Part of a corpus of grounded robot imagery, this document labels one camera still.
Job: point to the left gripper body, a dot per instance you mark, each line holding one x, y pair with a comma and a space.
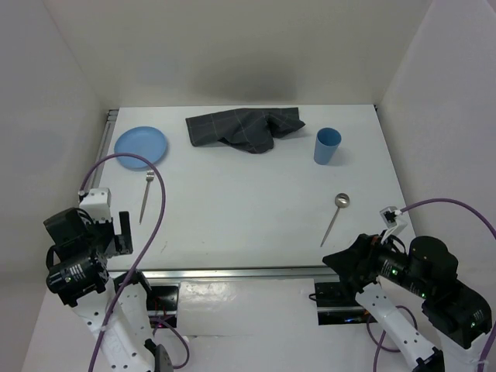
103, 233

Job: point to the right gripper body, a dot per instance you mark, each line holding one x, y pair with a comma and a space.
365, 244

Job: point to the metal fork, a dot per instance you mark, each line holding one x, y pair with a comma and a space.
150, 175

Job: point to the metal spoon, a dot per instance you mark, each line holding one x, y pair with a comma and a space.
341, 201

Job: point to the blue plastic plate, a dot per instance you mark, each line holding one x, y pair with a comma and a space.
145, 141

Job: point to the dark grey checked cloth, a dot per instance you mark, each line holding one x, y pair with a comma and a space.
251, 130

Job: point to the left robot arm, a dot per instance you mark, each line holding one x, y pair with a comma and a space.
113, 309

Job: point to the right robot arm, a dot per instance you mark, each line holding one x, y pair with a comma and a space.
461, 317

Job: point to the blue plastic cup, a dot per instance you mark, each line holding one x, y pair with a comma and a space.
327, 142

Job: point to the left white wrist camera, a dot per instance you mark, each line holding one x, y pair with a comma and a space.
96, 202

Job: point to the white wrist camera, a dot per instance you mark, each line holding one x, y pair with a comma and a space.
96, 202
394, 222

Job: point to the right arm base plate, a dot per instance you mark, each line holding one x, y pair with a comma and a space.
335, 306

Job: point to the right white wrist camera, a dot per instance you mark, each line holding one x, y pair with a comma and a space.
394, 222

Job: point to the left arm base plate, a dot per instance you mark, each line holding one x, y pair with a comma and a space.
162, 303

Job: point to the aluminium table frame rail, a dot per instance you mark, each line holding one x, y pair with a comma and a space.
219, 213

